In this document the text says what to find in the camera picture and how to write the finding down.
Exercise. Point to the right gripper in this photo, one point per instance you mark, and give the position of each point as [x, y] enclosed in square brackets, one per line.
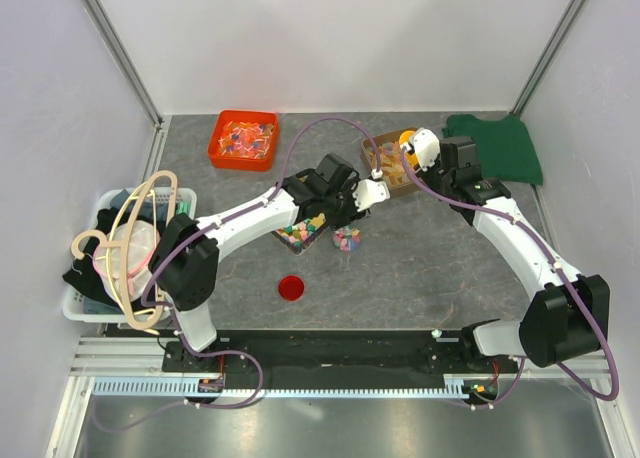
[427, 176]

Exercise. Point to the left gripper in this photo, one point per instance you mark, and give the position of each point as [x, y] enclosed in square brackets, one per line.
[352, 216]

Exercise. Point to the clear glass jar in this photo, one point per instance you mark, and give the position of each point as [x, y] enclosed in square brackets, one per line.
[346, 238]

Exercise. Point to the star candy tin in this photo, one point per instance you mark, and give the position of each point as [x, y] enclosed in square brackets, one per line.
[300, 236]

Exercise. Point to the yellow plastic scoop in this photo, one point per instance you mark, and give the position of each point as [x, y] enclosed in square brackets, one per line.
[405, 137]

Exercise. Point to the orange candy box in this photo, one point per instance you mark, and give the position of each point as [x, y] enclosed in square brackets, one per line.
[244, 140]

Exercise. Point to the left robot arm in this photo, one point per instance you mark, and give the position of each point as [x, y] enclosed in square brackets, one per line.
[185, 262]

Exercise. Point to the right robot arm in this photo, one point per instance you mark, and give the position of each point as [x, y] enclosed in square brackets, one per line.
[568, 312]

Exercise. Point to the green folded cloth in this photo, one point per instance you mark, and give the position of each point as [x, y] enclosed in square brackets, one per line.
[504, 146]

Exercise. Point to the brown gummy candy box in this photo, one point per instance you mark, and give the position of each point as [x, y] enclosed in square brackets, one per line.
[386, 161]

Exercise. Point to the red jar lid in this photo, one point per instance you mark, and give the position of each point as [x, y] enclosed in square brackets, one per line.
[291, 288]

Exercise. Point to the beige clothes hanger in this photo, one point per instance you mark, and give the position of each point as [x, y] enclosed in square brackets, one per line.
[119, 238]

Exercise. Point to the white laundry basket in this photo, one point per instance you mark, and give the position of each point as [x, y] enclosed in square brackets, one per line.
[75, 305]

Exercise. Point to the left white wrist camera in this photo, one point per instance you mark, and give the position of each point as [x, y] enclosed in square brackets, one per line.
[369, 192]

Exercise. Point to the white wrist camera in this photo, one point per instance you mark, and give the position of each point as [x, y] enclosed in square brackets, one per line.
[369, 192]
[424, 148]

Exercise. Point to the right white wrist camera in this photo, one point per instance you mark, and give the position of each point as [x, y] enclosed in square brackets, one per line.
[424, 148]

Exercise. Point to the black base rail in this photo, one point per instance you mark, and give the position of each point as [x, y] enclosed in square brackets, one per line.
[415, 350]

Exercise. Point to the white cable duct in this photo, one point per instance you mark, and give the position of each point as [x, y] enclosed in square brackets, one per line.
[451, 388]

